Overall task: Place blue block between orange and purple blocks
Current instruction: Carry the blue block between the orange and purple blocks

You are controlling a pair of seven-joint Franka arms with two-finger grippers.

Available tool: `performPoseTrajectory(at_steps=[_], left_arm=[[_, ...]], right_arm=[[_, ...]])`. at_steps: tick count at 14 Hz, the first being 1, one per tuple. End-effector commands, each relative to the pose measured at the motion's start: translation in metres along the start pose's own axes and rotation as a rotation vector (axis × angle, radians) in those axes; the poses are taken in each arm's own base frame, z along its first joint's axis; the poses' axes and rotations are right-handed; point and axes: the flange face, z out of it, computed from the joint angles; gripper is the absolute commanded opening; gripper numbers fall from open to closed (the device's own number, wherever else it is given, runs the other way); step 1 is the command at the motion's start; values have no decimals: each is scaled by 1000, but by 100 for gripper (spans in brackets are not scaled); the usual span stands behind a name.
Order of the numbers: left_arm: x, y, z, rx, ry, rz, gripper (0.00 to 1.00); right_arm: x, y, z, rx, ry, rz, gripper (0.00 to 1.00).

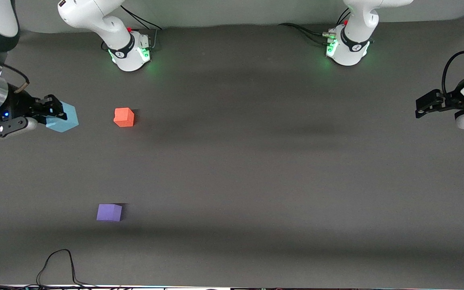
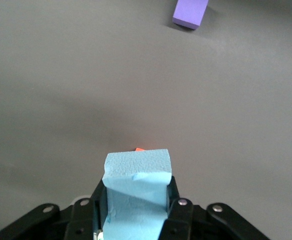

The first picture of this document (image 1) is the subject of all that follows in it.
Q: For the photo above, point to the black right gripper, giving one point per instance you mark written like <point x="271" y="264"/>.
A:
<point x="19" y="106"/>

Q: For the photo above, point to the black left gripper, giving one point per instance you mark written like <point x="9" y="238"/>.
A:
<point x="450" y="100"/>

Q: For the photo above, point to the light blue foam block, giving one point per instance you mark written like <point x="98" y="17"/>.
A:
<point x="69" y="121"/>

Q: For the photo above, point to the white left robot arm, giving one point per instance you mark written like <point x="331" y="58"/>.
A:
<point x="353" y="40"/>

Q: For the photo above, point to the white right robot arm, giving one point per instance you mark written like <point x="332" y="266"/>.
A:
<point x="119" y="36"/>

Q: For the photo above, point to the orange foam block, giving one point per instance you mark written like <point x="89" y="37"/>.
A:
<point x="123" y="117"/>

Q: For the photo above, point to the purple foam block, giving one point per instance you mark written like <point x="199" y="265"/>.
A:
<point x="108" y="212"/>

